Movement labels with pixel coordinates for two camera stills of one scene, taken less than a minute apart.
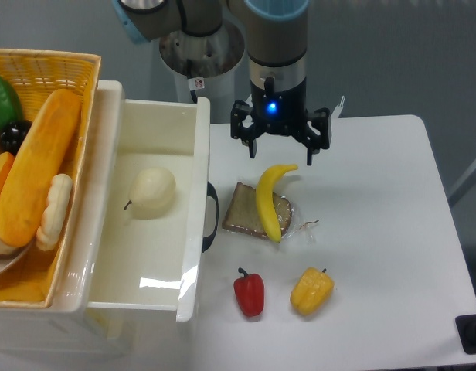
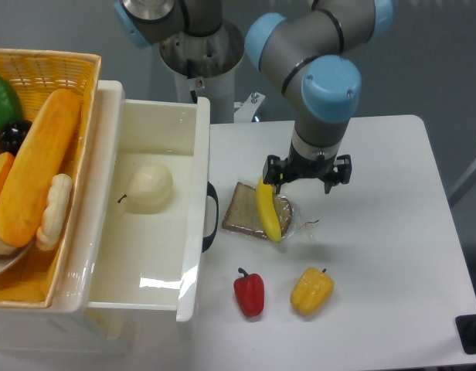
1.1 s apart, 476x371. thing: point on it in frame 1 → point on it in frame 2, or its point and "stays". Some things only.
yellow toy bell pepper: x=311 y=291 stays
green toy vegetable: x=5 y=104 stays
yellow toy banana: x=265 y=188 stays
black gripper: x=280 y=112 → x=328 y=166
